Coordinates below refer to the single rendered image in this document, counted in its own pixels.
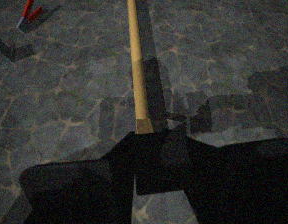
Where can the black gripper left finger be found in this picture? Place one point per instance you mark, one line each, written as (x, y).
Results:
(111, 177)

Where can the red-handled pliers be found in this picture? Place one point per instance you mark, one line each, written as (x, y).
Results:
(26, 19)

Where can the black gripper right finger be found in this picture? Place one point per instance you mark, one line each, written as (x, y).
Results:
(214, 170)

